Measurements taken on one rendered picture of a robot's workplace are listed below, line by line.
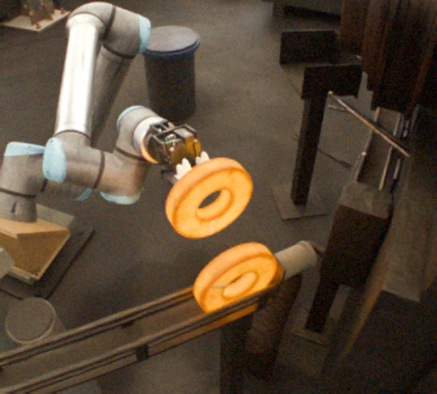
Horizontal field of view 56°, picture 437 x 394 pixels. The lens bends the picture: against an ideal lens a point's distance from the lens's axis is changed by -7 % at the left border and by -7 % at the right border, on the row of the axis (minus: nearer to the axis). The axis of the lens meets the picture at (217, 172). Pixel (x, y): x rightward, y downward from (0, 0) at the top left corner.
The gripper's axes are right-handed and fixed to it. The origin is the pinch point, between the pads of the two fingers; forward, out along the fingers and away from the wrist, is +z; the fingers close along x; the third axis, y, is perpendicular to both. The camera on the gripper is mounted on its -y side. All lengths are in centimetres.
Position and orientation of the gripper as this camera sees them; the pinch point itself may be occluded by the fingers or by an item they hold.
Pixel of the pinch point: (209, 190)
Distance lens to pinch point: 75.1
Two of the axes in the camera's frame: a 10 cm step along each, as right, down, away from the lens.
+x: 8.6, -3.5, 3.7
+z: 4.9, 3.6, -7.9
